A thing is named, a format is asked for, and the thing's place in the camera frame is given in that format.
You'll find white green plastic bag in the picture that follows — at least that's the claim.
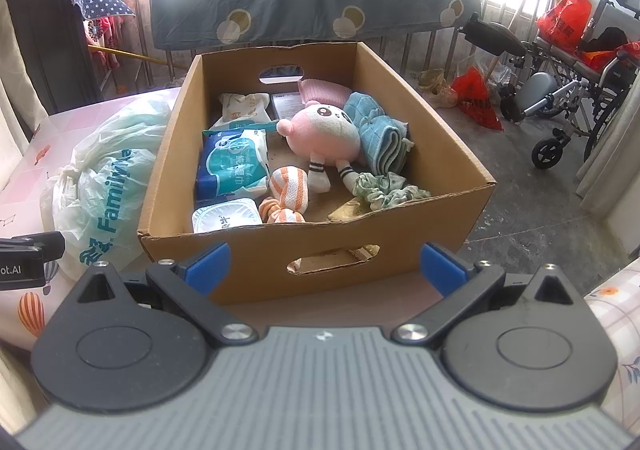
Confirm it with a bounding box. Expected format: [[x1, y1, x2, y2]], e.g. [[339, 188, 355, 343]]
[[40, 99, 173, 281]]

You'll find white plastic tub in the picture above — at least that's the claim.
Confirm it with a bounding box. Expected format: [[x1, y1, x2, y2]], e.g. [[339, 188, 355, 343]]
[[191, 197, 262, 234]]

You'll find pink plush toy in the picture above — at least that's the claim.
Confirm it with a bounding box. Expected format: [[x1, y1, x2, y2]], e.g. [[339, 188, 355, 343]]
[[276, 99, 363, 193]]

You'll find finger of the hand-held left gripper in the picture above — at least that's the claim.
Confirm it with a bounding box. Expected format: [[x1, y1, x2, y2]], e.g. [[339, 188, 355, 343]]
[[0, 230, 66, 262]]

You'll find yellow pole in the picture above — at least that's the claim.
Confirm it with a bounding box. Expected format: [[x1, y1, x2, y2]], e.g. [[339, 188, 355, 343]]
[[87, 44, 168, 67]]

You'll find beige mesh shoe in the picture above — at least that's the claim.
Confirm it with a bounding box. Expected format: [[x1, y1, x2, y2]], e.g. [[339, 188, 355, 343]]
[[430, 83, 458, 108], [417, 69, 446, 91]]

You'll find white cotton swab pack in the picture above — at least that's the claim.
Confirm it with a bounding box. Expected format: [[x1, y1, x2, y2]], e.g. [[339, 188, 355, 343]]
[[209, 93, 279, 131]]

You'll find pink printed tablecloth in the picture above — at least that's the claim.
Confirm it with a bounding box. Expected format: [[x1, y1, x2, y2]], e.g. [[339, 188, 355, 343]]
[[0, 88, 201, 356]]

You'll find olive yellow cloth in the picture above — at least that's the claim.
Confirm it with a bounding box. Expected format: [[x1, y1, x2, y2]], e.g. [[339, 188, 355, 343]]
[[327, 197, 374, 224]]

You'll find clear plastic bag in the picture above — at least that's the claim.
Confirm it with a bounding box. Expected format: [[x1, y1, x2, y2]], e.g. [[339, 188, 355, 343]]
[[457, 53, 511, 91]]

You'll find floral checked cloth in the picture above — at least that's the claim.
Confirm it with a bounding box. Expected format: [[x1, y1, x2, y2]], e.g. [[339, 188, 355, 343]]
[[582, 257, 640, 411]]

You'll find brown cardboard box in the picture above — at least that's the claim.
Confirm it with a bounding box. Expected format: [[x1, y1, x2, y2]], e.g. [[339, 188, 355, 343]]
[[137, 41, 497, 306]]

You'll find blue white paper carton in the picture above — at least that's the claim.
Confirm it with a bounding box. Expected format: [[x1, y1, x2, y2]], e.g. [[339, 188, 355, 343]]
[[270, 91, 308, 123]]

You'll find metal railing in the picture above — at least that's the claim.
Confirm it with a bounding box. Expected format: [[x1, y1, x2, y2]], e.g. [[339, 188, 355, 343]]
[[130, 0, 501, 96]]

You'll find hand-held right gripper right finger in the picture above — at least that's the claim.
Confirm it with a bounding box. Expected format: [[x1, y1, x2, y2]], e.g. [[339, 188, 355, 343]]
[[390, 241, 584, 348]]

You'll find pink sponge cloth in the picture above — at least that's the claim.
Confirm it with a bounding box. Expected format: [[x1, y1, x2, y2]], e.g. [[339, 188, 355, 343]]
[[297, 79, 353, 108]]

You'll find light blue towel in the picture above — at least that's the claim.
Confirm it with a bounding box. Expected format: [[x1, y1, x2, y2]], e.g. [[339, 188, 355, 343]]
[[342, 91, 416, 172]]

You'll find red plastic bag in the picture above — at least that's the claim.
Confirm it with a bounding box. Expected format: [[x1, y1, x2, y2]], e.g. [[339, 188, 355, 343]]
[[451, 66, 505, 132], [580, 43, 640, 74], [536, 0, 593, 44]]

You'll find green fabric scrunchie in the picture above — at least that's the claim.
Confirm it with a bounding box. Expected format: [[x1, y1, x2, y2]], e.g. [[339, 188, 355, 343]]
[[352, 171, 432, 211]]

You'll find blue wet wipes pack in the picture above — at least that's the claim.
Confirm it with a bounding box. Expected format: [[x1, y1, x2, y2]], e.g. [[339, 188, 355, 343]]
[[194, 127, 271, 201]]

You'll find folding wheelchair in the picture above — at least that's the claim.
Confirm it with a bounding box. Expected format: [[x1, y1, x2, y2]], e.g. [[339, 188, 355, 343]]
[[462, 0, 640, 170]]

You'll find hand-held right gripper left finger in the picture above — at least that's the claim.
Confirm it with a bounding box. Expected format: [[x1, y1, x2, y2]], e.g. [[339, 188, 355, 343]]
[[62, 241, 258, 348]]

